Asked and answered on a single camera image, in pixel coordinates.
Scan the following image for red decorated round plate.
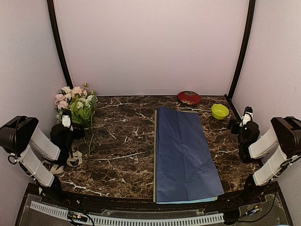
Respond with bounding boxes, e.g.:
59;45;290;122
177;91;201;105

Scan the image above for black frame post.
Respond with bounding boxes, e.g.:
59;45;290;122
47;0;73;88
227;0;256;100

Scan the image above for pink rose stem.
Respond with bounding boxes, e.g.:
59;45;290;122
55;93;71;110

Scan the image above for yellow-green wrapping paper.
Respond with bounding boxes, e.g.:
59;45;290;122
153;110;158;203

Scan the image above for right black frame post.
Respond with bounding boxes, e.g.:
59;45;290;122
227;0;256;100

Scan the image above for lime green bowl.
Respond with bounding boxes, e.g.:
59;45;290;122
211;104;230;120

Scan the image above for light blue wrapping paper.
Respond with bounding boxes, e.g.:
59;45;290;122
155;196;218;204

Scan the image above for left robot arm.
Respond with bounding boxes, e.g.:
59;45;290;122
0;111;85;205

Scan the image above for cream ribbon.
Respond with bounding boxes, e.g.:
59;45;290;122
42;151;83;175

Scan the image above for dark blue wrapping paper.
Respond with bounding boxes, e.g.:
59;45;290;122
156;107;224;204

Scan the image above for cream rose stem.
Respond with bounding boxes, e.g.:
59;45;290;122
61;86;88;100

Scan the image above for white slotted cable duct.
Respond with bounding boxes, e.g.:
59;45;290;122
30;201;224;226

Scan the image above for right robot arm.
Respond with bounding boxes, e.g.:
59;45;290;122
228;106;301;204

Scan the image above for left black frame post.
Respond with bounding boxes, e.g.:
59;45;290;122
47;0;73;88

